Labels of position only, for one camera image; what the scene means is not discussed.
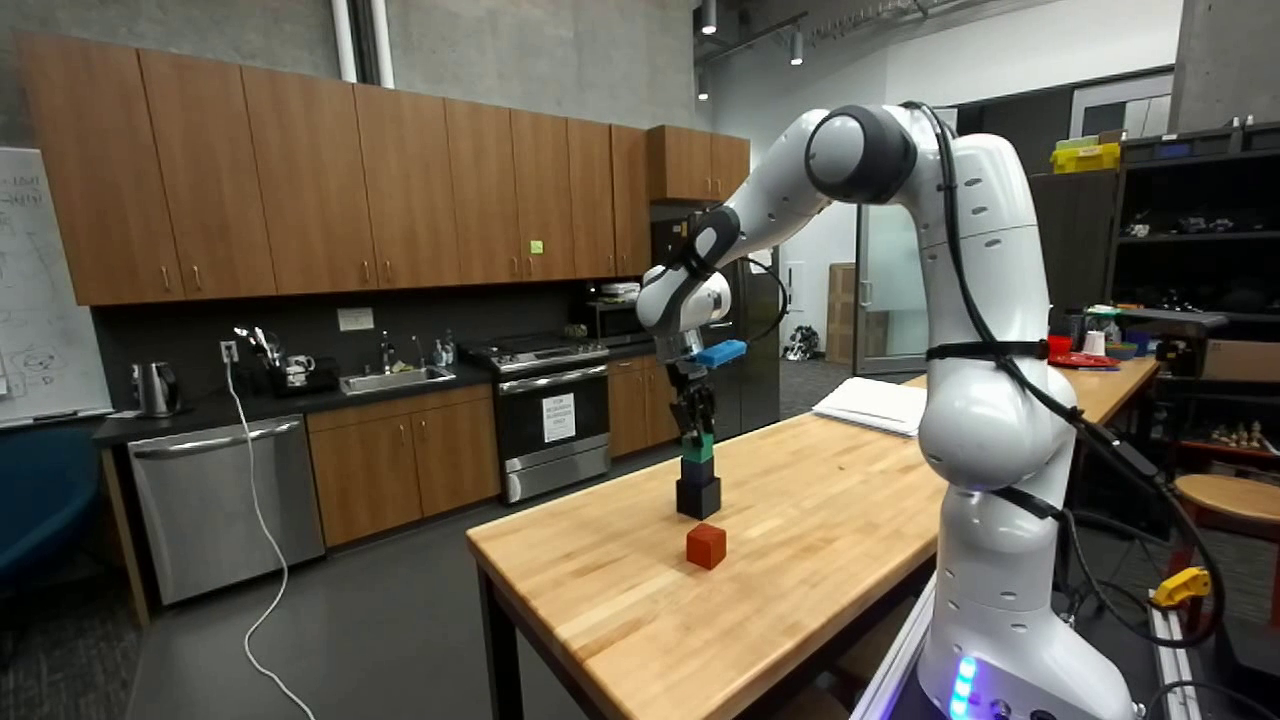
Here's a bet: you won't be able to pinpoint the white hanging cable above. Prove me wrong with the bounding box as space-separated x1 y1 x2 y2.
214 356 324 720

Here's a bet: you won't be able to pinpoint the red block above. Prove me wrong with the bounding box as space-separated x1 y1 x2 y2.
684 521 730 571

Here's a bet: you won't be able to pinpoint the black shelf unit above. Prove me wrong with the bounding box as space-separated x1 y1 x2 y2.
1113 118 1280 474

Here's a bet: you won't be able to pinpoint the black countertop appliance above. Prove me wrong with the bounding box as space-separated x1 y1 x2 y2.
574 279 654 346

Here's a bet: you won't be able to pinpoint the white ceiling pipes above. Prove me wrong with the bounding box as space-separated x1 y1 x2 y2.
329 0 399 91

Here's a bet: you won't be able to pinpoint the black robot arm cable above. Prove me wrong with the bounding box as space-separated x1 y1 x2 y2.
916 106 1225 654

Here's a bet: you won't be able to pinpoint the yellow box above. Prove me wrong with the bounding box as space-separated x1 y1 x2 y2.
1049 137 1129 175

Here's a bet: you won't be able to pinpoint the long brown wall cabinets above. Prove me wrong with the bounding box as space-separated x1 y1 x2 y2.
14 31 654 312

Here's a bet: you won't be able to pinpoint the yellow clamp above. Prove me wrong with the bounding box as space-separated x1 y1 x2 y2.
1147 565 1216 612

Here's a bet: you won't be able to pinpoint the red container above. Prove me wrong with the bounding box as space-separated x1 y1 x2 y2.
1038 334 1121 373

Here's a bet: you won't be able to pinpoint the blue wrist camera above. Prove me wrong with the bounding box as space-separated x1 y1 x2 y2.
692 335 752 377

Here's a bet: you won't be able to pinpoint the narrow brown base cabinet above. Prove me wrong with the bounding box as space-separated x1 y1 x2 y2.
605 353 684 463

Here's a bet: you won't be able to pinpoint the steel kettle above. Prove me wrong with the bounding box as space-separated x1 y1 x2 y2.
134 356 182 421

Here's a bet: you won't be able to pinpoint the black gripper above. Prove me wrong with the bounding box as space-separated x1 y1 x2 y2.
658 356 724 463

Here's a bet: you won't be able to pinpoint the black block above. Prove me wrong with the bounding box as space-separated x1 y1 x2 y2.
673 474 724 524

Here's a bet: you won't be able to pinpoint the small brown wall cabinet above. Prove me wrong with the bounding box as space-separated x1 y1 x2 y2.
649 119 752 208

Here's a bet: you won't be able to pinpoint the white paper stack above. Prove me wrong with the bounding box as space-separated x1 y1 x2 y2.
813 373 932 441

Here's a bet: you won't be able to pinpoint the white board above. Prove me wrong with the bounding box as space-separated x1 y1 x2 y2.
0 140 115 434

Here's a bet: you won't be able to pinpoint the stainless steel dishwasher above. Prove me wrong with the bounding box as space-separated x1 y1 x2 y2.
124 414 331 612

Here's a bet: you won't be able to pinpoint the round wooden stool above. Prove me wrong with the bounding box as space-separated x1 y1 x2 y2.
1169 474 1280 546

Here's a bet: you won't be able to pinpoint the teal chair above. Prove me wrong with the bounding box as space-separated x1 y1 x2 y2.
0 425 107 594

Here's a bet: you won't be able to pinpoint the steel sink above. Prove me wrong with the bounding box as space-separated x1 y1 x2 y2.
335 364 459 399

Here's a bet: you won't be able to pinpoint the stainless steel oven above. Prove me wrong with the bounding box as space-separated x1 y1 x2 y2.
493 342 615 508

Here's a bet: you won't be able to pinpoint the countertop coffee maker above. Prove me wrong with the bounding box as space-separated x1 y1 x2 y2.
230 326 324 397

